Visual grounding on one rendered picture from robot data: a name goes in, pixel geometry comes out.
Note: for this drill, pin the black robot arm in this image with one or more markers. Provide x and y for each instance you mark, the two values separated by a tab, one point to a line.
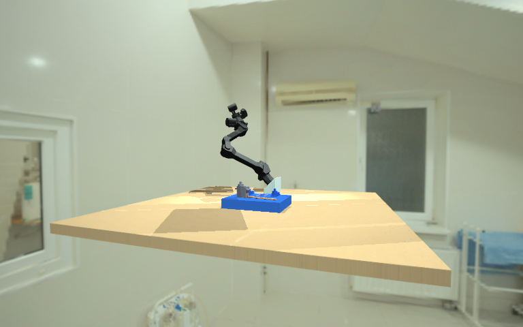
227	151

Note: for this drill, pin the blue rectangular plate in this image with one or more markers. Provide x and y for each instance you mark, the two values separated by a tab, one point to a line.
256	204

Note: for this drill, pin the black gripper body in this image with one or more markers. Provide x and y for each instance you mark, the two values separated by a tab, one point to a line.
232	109

